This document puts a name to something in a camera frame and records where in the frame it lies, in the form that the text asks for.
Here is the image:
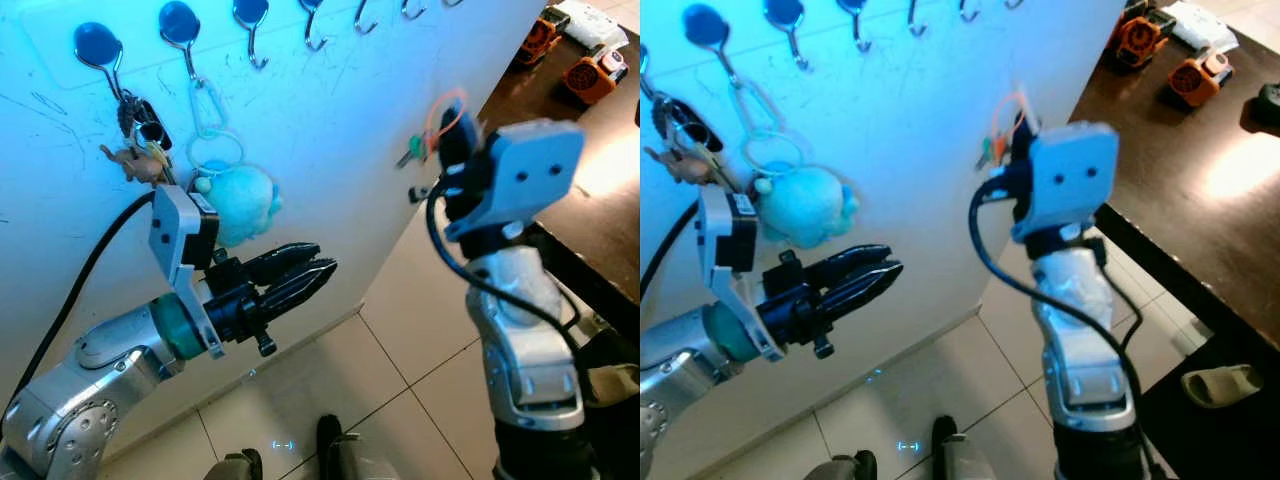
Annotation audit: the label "brown toy figure keychain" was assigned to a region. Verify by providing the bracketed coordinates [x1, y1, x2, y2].
[100, 143, 166, 186]
[645, 145, 716, 186]

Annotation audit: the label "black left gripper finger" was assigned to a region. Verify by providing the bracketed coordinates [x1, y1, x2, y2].
[805, 243, 893, 291]
[820, 260, 904, 316]
[258, 258, 339, 313]
[245, 242, 323, 286]

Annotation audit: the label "beige slipper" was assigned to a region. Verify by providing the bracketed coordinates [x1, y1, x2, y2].
[585, 362, 641, 406]
[1180, 365, 1263, 409]

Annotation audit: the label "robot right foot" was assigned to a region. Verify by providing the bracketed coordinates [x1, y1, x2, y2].
[930, 415, 1001, 480]
[317, 415, 401, 480]

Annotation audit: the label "dark brown wooden table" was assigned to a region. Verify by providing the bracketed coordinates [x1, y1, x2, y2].
[475, 0, 641, 341]
[1070, 20, 1280, 391]

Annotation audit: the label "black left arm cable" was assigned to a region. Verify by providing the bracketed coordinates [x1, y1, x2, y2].
[640, 200, 701, 301]
[0, 190, 159, 426]

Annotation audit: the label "turquoise plush keychain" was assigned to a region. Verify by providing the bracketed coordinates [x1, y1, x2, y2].
[190, 135, 284, 249]
[755, 140, 861, 251]

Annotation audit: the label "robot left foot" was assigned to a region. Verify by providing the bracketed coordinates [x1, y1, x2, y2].
[205, 448, 263, 480]
[805, 450, 881, 480]

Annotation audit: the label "keys with orange ring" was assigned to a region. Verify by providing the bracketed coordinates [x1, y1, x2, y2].
[975, 85, 1036, 171]
[395, 88, 471, 201]

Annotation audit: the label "light blue left wrist camera mount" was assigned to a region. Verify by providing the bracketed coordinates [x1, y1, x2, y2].
[697, 185, 786, 363]
[148, 185, 223, 359]

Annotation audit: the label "orange black tool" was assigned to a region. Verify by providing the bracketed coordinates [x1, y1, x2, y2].
[1168, 50, 1236, 109]
[562, 48, 629, 106]
[1112, 5, 1176, 69]
[515, 10, 563, 69]

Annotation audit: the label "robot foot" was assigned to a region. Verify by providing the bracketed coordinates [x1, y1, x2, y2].
[805, 450, 881, 480]
[205, 448, 263, 480]
[317, 415, 401, 480]
[930, 415, 1001, 480]

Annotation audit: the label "black handheld remote controller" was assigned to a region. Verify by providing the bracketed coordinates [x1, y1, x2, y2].
[1240, 85, 1280, 136]

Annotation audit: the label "light blue right wrist camera mount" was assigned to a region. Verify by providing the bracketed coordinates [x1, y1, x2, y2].
[1012, 122, 1121, 246]
[445, 118, 586, 241]

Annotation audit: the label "white plastic bag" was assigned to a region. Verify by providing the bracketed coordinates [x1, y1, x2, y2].
[1165, 0, 1241, 53]
[555, 0, 629, 49]

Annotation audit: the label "white carabiner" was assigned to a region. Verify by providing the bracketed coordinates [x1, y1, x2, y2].
[730, 75, 786, 141]
[188, 75, 229, 141]

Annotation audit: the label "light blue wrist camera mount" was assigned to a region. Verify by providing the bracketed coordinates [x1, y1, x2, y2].
[445, 118, 586, 241]
[1012, 122, 1121, 246]
[148, 185, 223, 359]
[697, 185, 786, 363]

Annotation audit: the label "black car key bunch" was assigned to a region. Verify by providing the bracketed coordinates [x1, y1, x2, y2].
[118, 90, 171, 151]
[655, 95, 721, 156]

